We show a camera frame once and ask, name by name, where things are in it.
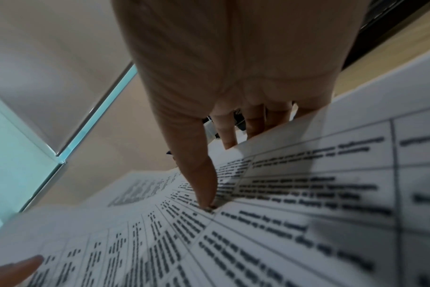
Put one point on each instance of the person's left hand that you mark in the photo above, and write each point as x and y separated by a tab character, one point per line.
13	270

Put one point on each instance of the grey roller blind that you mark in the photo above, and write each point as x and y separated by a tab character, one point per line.
59	56

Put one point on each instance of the black mesh paper tray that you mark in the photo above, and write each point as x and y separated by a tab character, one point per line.
378	22

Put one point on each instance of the stack of printed papers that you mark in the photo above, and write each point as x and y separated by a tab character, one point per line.
289	210

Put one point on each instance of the window with black frame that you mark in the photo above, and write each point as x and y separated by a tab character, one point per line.
16	162

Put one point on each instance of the person's right hand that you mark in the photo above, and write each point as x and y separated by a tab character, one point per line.
236	42

